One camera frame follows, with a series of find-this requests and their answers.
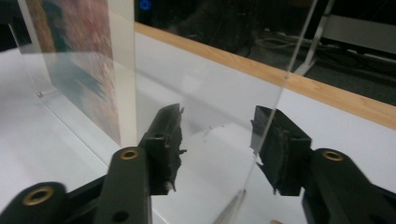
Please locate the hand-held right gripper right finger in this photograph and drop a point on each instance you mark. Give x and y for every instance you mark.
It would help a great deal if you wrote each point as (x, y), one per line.
(289, 155)

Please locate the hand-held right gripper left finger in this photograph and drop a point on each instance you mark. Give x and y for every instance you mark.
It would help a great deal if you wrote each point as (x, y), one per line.
(162, 146)

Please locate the clear acrylic photo frame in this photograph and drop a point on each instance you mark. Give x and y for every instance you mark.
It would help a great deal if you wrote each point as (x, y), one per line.
(202, 77)

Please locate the colourful photo print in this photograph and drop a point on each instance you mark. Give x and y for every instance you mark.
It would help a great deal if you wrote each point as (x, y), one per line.
(81, 56)

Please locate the white metal stand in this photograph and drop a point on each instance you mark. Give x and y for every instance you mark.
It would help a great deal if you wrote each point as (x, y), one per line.
(311, 53)

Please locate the white shelf board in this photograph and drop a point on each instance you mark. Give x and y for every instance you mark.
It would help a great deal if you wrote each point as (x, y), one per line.
(361, 32)

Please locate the dark device with blue light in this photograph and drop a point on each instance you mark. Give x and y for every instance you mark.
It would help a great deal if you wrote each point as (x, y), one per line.
(145, 4)

